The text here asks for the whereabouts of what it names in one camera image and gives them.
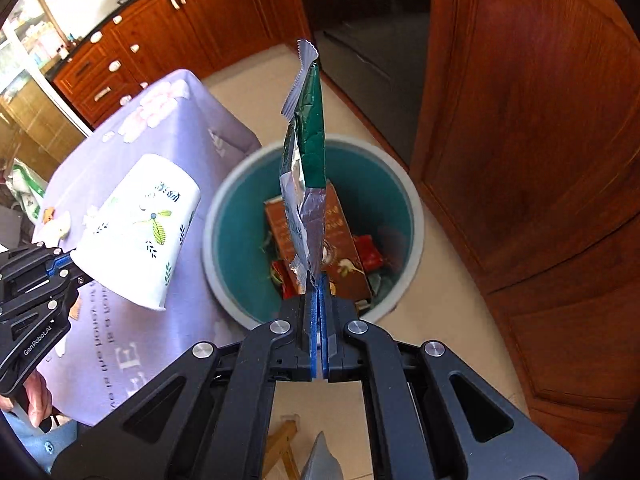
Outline white paper cup leaf print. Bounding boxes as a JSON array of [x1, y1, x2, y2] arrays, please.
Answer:
[[70, 154, 202, 312]]

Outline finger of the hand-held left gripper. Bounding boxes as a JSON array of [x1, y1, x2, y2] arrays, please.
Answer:
[[0, 244, 76, 283], [0, 270, 95, 322]]

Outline black built-in oven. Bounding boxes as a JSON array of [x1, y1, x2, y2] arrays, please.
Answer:
[[291, 0, 434, 167]]

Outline person's left hand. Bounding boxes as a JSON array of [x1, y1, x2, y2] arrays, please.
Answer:
[[0, 370, 54, 427]]

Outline red wrapper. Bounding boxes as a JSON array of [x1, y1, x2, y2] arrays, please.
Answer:
[[354, 234, 386, 274]]

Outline brown wooden door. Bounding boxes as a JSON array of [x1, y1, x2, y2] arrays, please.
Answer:
[[409, 0, 640, 457]]

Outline person's left forearm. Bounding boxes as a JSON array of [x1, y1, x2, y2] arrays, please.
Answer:
[[0, 407, 83, 477]]

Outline purple floral tablecloth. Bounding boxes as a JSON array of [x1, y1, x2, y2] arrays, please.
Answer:
[[32, 69, 264, 417]]

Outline red and yellow snack packet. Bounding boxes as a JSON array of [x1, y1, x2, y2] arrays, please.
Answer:
[[271, 259, 305, 297]]

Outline white and teal trash bin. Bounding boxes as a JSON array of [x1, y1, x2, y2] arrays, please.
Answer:
[[201, 135, 427, 332]]

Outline white and orange food scrap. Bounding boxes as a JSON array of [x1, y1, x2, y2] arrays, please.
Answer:
[[42, 207, 72, 239]]

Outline green foil packet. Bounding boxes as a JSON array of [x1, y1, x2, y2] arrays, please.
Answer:
[[277, 39, 329, 296]]

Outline glass display cabinet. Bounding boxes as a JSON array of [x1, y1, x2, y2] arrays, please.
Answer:
[[0, 0, 67, 112]]

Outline brown cardboard box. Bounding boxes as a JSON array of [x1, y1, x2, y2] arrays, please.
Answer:
[[264, 182, 374, 307]]

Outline grey pointed object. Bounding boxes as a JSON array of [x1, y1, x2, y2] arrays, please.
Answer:
[[299, 430, 347, 480]]

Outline green and white bag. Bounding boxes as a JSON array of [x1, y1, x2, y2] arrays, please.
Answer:
[[7, 157, 49, 224]]

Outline wooden kitchen cabinets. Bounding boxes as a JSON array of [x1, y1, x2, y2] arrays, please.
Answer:
[[50, 0, 314, 129]]

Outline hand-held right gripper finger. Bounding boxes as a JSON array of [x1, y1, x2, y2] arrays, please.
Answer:
[[50, 280, 321, 480], [320, 272, 581, 480]]

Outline wooden stool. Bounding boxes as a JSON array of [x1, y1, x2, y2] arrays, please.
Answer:
[[264, 414, 307, 480]]

